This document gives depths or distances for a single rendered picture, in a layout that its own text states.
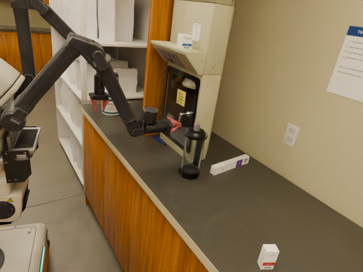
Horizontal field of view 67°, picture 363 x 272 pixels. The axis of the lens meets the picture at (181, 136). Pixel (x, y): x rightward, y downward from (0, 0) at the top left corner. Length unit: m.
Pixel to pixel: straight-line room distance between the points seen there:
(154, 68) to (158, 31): 0.20
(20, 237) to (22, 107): 1.10
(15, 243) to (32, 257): 0.17
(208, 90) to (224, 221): 0.61
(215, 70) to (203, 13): 0.25
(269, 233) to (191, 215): 0.30
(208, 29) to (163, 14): 0.36
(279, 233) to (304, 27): 0.93
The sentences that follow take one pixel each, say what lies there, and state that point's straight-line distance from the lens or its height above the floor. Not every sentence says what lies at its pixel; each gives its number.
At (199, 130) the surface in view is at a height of 1.18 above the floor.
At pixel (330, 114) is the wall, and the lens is 1.40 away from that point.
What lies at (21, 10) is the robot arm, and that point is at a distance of 1.49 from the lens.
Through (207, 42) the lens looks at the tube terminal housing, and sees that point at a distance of 1.28.
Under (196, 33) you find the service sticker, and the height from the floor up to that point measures 1.58.
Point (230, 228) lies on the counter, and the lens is 1.12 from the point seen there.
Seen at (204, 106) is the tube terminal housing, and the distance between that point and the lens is 1.36.
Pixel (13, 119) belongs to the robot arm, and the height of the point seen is 1.24.
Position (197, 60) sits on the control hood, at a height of 1.47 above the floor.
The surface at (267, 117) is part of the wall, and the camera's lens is 1.60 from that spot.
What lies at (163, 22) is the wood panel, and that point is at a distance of 1.56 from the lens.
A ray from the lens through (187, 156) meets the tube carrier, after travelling 1.27.
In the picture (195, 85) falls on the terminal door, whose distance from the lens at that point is 1.32.
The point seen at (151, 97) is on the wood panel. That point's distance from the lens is 1.62.
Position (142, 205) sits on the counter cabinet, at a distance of 1.42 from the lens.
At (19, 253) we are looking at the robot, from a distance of 1.96.
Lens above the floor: 1.67
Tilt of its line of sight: 25 degrees down
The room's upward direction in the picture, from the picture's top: 8 degrees clockwise
